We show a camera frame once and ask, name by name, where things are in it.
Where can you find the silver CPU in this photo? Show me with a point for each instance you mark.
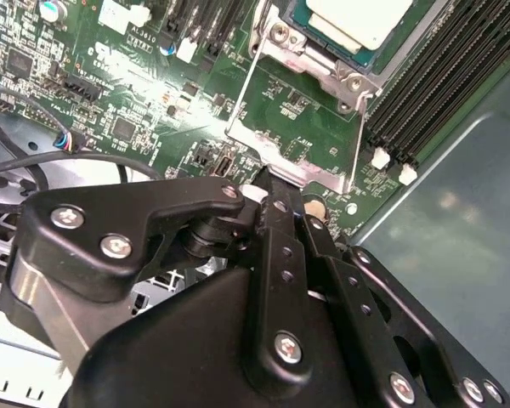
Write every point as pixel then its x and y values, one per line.
pixel 357 17

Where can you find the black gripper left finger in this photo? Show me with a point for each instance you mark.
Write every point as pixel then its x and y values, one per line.
pixel 89 225

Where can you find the metal socket cover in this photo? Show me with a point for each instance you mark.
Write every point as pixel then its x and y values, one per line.
pixel 323 178

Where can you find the metal locking lever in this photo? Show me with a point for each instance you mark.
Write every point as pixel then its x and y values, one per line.
pixel 367 96

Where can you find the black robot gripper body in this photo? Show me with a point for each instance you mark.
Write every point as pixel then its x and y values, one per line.
pixel 174 361

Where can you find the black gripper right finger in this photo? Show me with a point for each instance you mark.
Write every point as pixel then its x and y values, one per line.
pixel 391 323

